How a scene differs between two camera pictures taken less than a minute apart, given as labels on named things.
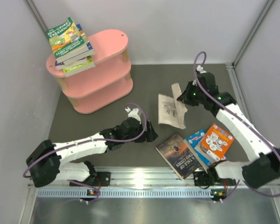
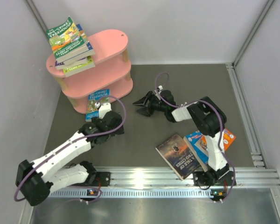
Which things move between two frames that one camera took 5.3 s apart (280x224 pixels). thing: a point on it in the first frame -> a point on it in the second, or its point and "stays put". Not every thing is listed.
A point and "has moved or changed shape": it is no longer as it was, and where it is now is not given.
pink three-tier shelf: x=107 y=82 stays put
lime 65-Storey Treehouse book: x=73 y=70 stays put
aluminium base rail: x=149 y=182 stays put
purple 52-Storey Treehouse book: x=59 y=66 stays put
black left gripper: x=151 y=135 -> x=118 y=131
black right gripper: x=185 y=98 -> x=143 y=102
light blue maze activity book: x=171 y=111 has moved or changed shape
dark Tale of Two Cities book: x=178 y=154 stays put
